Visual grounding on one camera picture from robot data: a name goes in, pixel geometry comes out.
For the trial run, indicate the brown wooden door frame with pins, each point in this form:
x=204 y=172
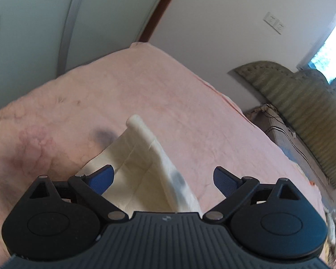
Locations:
x=154 y=20

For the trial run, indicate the cream white pants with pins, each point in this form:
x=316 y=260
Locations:
x=145 y=179

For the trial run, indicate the bright window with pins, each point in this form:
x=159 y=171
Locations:
x=322 y=57

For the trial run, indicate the white wardrobe with sliding doors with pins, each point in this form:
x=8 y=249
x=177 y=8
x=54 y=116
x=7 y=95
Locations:
x=42 y=39

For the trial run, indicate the white wall switch plate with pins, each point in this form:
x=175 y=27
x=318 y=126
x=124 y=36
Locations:
x=274 y=22

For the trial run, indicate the pink floral bed blanket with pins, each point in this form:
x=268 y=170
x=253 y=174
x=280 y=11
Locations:
x=58 y=127

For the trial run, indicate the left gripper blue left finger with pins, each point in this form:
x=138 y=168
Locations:
x=98 y=181

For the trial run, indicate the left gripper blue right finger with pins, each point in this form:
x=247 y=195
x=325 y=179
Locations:
x=227 y=183

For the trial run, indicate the olive green padded headboard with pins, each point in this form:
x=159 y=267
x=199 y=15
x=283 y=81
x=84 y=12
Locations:
x=306 y=100

